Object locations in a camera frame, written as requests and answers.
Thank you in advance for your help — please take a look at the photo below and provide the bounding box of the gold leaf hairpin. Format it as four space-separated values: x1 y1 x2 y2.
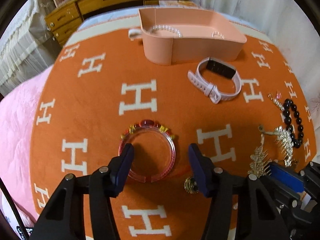
247 125 275 178

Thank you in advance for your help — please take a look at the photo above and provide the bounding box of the white loop band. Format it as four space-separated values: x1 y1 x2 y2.
128 29 143 40

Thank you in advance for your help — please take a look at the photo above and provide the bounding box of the black bead bracelet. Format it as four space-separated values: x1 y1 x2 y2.
279 99 305 148

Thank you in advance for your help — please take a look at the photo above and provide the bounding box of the clear pink bangle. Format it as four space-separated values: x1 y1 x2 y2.
118 120 176 182

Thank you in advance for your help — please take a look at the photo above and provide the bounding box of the orange printed box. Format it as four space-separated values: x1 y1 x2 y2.
160 0 200 8

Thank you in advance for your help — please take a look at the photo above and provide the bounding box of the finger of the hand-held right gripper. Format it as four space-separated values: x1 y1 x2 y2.
301 161 320 188
261 161 312 207

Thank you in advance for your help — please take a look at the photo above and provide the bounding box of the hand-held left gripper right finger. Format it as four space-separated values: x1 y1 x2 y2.
188 143 285 240

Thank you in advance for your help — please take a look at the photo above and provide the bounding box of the orange letter print blanket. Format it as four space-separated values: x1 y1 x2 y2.
30 15 317 240

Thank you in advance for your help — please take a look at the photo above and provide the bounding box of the white lace curtain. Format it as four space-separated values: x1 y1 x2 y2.
0 0 63 95

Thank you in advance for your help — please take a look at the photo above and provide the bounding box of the white leaf print curtain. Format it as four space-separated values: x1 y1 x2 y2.
191 0 320 80

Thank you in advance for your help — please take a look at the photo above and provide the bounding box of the pink blanket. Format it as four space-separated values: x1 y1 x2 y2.
0 65 58 230

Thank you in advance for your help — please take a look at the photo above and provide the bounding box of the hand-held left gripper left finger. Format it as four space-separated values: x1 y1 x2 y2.
29 143 135 240

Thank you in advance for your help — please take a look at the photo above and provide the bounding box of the wooden dresser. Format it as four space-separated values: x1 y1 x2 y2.
45 0 192 47

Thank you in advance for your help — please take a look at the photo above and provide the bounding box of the pink jewelry tray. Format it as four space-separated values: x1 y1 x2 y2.
139 8 247 66

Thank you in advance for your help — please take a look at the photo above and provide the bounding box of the silver hair comb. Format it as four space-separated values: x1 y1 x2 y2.
274 126 298 167

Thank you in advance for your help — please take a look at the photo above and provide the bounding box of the white smart watch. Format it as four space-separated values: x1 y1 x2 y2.
187 57 242 105

